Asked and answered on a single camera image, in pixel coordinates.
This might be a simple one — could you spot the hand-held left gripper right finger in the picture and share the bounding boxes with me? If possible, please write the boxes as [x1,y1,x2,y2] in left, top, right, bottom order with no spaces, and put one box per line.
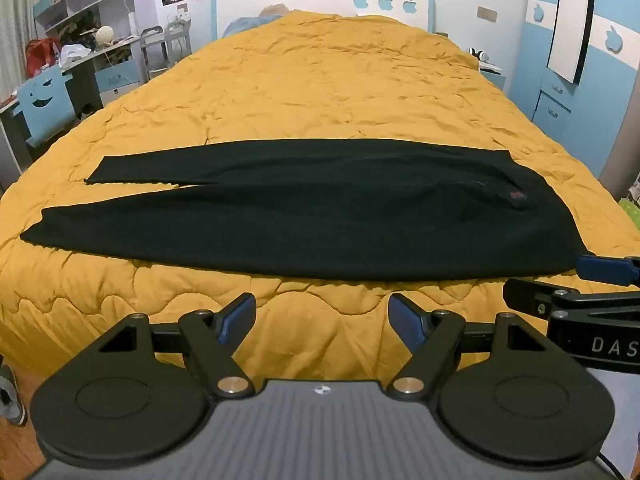
[387,292,552,401]

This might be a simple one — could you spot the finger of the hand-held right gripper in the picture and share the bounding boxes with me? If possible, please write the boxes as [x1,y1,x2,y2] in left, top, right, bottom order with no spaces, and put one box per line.
[502,277,569,319]
[574,254,640,287]

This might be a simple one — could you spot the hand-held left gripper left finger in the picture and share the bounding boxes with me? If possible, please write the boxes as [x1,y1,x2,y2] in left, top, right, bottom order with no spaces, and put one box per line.
[96,292,258,400]

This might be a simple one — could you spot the black pants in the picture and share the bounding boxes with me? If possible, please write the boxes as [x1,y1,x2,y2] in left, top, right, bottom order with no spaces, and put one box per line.
[20,139,597,282]

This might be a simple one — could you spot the green dotted cloth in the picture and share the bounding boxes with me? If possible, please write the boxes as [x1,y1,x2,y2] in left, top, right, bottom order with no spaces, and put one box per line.
[617,197,640,232]

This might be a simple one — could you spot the blue nightstand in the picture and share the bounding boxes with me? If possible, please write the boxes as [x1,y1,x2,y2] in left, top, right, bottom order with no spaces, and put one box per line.
[479,62,507,94]

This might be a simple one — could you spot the blue wardrobe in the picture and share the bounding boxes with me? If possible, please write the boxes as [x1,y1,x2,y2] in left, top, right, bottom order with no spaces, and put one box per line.
[512,0,640,182]

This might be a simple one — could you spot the grey sneaker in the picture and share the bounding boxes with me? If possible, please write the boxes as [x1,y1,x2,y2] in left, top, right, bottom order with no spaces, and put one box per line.
[0,364,29,429]

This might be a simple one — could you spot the yellow quilt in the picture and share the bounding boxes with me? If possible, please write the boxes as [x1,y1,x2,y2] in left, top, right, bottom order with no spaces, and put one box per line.
[0,10,640,396]

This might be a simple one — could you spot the desk with blue drawer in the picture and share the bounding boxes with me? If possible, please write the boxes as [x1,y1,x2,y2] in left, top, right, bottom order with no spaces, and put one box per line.
[0,35,145,173]

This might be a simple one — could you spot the grey small chair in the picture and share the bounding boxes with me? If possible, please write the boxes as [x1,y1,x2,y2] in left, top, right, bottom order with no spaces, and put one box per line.
[165,19,194,64]
[140,25,174,80]

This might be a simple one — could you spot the blue chair with face cutout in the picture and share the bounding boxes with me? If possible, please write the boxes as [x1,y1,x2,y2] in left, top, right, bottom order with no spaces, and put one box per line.
[17,66,77,149]

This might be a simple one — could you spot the blue pillow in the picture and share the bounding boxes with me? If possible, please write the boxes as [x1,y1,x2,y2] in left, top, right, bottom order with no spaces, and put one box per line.
[222,4,301,37]

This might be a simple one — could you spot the white plastic bag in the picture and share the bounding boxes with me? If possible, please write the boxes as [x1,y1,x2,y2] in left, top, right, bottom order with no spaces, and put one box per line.
[59,43,94,67]

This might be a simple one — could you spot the red bag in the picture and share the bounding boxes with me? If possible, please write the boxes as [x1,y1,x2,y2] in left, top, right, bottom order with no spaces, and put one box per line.
[25,37,64,79]

